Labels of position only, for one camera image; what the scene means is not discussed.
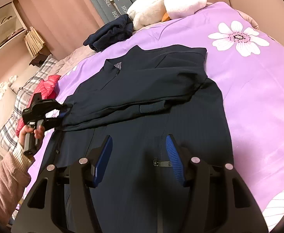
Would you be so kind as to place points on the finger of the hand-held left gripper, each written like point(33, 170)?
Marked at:
point(65, 107)
point(53, 123)

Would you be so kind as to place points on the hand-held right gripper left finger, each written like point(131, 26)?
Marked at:
point(103, 155)

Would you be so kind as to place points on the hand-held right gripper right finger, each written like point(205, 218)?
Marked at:
point(174, 157)

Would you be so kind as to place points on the navy jacket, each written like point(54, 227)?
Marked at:
point(142, 116)

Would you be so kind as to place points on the person's left forearm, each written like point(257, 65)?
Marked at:
point(4, 182)

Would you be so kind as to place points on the folded navy clothes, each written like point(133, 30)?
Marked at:
point(110, 32)

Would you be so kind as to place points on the person's left hand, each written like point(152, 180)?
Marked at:
point(38, 133)

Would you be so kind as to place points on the plaid pillow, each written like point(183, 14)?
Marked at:
point(22, 99)

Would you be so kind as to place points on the red down jacket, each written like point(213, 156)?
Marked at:
point(46, 87)

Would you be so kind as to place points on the small plush toys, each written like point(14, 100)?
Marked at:
point(3, 87)

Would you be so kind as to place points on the mauve bed sheet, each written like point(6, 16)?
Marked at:
point(69, 57)

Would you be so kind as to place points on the purple floral blanket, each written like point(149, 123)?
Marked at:
point(253, 97)

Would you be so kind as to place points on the white plush goose toy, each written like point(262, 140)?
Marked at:
point(154, 6)

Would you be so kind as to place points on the beige wall shelf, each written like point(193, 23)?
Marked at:
point(3, 26)

